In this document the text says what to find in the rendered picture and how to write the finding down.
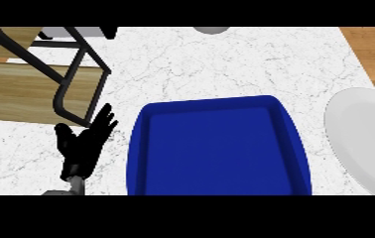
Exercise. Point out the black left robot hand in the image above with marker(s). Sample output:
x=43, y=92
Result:
x=83, y=146

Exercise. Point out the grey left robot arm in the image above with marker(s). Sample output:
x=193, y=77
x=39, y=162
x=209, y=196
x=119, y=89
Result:
x=73, y=186

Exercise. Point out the blue tray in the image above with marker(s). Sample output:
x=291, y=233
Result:
x=221, y=149

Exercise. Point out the white plate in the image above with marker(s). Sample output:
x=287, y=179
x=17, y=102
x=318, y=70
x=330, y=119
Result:
x=353, y=129

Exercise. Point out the wooden shelf board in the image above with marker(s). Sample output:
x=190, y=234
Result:
x=30, y=93

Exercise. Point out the grey round object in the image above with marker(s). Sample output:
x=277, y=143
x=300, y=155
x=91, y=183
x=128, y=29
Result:
x=212, y=30

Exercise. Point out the brown wooden board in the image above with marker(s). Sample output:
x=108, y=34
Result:
x=362, y=50

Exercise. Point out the black metal frame shelf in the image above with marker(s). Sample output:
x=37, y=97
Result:
x=73, y=80

